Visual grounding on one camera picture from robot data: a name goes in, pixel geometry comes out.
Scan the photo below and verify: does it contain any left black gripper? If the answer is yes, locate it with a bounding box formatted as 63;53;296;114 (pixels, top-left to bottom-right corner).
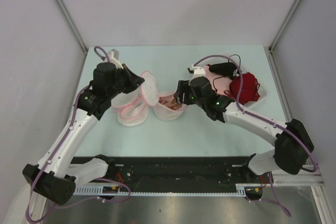
107;63;144;99

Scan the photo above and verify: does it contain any round mesh laundry bag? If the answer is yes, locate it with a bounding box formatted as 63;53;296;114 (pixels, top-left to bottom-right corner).
140;71;188;121

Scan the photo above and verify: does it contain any black bra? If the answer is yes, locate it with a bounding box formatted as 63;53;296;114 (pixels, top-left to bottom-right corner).
206;55;244;96

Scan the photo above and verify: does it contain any rose satin bra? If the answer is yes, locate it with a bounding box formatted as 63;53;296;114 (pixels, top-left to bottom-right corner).
159;94;188;111

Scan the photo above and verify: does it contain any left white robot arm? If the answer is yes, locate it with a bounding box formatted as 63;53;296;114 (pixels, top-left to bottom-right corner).
23;62;145;206

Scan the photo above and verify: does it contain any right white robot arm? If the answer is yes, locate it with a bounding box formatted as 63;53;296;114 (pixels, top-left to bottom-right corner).
174;76;314;183

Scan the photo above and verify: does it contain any opened empty mesh laundry bag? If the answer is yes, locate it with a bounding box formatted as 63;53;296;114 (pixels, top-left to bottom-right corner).
111;90;150;127

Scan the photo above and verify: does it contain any pink bra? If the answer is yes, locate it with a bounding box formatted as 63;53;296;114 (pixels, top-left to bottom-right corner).
202;65;237;99

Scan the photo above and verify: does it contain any red bra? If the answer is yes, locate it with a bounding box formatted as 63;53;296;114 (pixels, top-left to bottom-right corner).
224;72;260;105

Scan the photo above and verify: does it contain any white plastic basket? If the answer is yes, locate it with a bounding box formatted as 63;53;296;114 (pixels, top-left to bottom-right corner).
194;54;268;109

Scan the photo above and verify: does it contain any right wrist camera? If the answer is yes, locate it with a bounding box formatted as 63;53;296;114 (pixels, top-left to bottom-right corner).
187;65;205;76

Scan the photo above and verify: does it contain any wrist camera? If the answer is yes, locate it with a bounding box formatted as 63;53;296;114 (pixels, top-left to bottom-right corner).
108;49;123;69
187;65;205;76

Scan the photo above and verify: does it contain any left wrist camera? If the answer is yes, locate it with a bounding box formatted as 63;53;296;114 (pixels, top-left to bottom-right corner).
108;49;123;69

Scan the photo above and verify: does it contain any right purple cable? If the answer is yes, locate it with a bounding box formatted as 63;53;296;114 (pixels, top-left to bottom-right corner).
193;55;320;217

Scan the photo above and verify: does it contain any purple cable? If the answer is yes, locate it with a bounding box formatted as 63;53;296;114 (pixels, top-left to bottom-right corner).
193;55;320;217
25;46;131;223

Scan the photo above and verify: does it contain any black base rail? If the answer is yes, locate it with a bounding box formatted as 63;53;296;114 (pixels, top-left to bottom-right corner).
70;156;274;193

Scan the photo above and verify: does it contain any white slotted cable duct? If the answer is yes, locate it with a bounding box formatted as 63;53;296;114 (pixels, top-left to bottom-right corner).
74;183;262;197

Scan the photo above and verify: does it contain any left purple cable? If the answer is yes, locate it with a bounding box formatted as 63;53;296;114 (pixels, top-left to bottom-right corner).
25;46;131;223

